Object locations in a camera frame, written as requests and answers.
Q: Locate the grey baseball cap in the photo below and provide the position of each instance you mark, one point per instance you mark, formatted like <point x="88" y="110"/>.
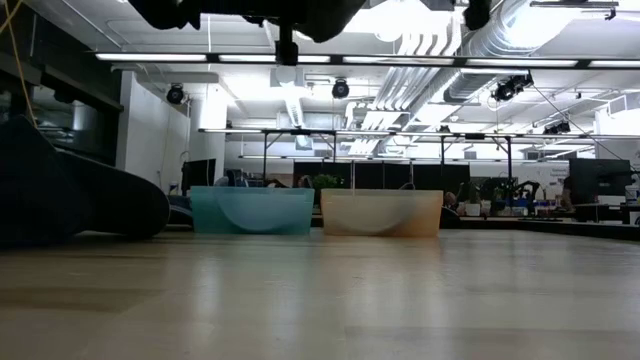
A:
<point x="325" y="17"/>

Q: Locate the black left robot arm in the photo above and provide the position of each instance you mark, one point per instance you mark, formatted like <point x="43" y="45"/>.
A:
<point x="162" y="12"/>

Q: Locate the black ceiling spotlight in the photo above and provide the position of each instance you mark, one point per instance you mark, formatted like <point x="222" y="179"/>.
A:
<point x="340" y="89"/>
<point x="510" y="88"/>
<point x="175" y="94"/>

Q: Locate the LED light bar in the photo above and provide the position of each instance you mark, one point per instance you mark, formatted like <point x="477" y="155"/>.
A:
<point x="400" y="60"/>

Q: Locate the small black monitor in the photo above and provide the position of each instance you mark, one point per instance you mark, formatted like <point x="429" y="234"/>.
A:
<point x="199" y="175"/>

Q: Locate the background green plant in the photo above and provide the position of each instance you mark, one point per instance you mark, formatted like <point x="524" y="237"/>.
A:
<point x="327" y="181"/>

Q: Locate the teal translucent plastic bin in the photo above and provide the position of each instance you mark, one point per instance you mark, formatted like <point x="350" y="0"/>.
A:
<point x="252" y="210"/>

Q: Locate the large black monitor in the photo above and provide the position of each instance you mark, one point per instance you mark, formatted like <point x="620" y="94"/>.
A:
<point x="600" y="177"/>

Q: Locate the orange translucent plastic bin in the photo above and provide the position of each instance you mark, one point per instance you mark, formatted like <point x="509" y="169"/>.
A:
<point x="382" y="212"/>

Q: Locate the silver ventilation duct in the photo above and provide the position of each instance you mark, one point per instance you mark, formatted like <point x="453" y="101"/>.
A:
<point x="480" y="45"/>

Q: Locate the black overhead camera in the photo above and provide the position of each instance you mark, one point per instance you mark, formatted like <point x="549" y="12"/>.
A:
<point x="286" y="47"/>

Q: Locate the black neighbouring station frame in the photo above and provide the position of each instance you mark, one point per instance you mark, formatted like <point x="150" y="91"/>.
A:
<point x="350" y="132"/>

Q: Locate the black aluminium rig frame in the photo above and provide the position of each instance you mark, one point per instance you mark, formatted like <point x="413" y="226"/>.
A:
<point x="550" y="229"/>

